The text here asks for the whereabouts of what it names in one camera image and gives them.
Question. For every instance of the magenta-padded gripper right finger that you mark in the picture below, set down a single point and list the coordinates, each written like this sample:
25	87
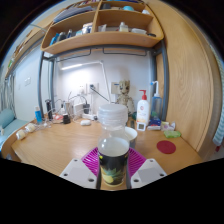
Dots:
150	171

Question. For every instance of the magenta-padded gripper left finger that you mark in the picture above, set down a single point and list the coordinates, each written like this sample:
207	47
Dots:
75	171

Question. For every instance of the clear bottle with dark label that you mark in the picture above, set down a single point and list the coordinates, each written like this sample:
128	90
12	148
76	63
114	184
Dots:
113	150

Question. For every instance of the flat round red coaster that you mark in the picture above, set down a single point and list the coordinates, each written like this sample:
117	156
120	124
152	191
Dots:
166	147

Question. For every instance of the white mug with blue print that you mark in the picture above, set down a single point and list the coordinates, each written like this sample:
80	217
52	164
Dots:
132	135

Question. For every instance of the green wipes packet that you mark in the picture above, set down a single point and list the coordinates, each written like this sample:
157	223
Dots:
172	134

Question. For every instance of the small white digital thermometer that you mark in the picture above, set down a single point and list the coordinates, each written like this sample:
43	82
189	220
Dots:
141	127

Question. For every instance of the blue and red packet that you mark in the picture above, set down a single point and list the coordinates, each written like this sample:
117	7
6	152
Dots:
154	124

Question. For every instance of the pink and white packet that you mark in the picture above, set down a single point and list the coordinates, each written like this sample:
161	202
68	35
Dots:
167	126

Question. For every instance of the small white earbud case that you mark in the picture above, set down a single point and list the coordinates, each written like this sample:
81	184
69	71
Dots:
85	122

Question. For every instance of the small black charger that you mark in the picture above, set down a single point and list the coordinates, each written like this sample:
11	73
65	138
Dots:
66	119

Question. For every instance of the white lotion bottle red pump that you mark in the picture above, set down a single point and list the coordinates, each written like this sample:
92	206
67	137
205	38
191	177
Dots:
143	111

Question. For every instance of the blue tube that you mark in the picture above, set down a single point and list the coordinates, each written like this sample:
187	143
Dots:
38	115

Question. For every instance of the blue bottle with white nozzle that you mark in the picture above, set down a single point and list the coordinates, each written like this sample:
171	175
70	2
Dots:
156	103

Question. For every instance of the brown tree creature figurine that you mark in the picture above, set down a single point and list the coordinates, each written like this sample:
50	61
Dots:
125	96

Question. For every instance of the teal bed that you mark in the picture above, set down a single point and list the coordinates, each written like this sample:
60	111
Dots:
8	123

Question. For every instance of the striped hanging towel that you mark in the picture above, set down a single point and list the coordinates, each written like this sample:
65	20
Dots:
219	126

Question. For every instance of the wooden wardrobe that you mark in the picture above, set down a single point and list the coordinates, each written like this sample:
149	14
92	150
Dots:
186	83

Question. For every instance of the wooden shelf unit with items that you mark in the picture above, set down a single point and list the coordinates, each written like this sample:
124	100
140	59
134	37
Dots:
100	39

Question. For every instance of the white wall outlet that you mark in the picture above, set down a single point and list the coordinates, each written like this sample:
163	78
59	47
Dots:
93	87

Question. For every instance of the grey metal frame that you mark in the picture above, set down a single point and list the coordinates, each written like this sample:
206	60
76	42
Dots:
165	83

